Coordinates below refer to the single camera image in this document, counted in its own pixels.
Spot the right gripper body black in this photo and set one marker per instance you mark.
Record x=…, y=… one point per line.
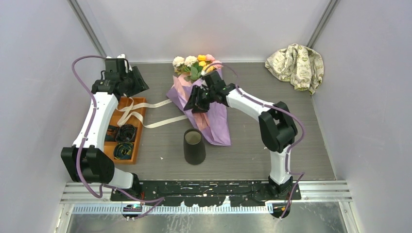
x=204, y=97

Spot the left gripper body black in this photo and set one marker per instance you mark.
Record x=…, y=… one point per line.
x=133, y=82

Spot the purple flower bouquet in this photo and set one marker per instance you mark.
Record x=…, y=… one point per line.
x=188, y=93

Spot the cream ribbon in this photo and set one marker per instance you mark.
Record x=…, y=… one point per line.
x=138, y=111

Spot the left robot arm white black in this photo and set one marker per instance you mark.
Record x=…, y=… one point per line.
x=85, y=160

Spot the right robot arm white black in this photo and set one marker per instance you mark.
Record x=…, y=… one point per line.
x=277, y=127

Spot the dark cylindrical vase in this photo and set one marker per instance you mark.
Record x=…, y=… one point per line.
x=194, y=147

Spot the rolled dark fabric upper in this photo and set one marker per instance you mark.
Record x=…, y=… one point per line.
x=127, y=133

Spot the rolled dark fabric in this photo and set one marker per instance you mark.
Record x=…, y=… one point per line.
x=123, y=151
x=111, y=133
x=127, y=133

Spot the rolled dark fabric middle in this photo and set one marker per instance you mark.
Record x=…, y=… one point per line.
x=111, y=133

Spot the orange compartment tray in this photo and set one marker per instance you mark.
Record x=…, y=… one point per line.
x=109, y=146

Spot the rolled dark fabric lower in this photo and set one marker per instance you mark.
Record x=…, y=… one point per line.
x=123, y=151

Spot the patterned cream cloth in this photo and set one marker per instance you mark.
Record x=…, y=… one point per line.
x=298, y=65

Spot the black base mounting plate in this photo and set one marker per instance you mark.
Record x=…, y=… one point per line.
x=242, y=193

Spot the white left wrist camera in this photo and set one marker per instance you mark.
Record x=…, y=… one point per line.
x=126, y=63

